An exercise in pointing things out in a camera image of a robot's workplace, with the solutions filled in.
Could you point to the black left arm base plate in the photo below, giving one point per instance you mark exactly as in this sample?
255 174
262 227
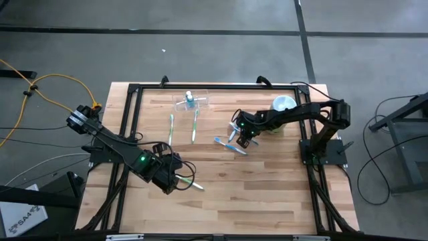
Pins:
97 155

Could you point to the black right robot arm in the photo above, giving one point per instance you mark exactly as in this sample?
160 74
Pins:
301 112

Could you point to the black aluminium table frame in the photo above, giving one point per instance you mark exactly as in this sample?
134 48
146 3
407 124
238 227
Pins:
234 87

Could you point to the black stand leg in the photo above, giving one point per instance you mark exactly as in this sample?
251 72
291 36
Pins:
40 197

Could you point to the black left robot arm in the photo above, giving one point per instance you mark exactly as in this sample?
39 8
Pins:
110 140

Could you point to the black floor bar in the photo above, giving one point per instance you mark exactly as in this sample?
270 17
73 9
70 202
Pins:
16 74

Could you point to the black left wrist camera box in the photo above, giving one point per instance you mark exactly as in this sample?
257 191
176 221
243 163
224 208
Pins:
174 162

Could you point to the green disinfecting wipes canister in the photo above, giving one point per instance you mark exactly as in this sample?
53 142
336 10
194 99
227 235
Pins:
284 102

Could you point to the green white toothbrush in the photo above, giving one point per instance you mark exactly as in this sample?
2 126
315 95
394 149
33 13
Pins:
194 184
194 129
170 130

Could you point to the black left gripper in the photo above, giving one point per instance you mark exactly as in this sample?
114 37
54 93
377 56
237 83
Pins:
165 182

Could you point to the blue mouthwash bottle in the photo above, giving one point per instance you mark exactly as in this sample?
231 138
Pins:
190 100

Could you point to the white printed box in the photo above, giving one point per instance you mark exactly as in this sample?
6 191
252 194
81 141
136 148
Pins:
20 217

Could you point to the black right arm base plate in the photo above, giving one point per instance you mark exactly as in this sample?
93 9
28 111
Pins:
334 152

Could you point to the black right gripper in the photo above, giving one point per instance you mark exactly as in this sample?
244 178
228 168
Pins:
249 125

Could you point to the black side table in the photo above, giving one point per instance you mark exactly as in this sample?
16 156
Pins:
411 157

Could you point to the clear acrylic organizer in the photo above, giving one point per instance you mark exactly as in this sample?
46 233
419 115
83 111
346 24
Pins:
204 103

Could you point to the silver metal bracket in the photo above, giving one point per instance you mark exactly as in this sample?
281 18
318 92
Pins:
311 238
123 237

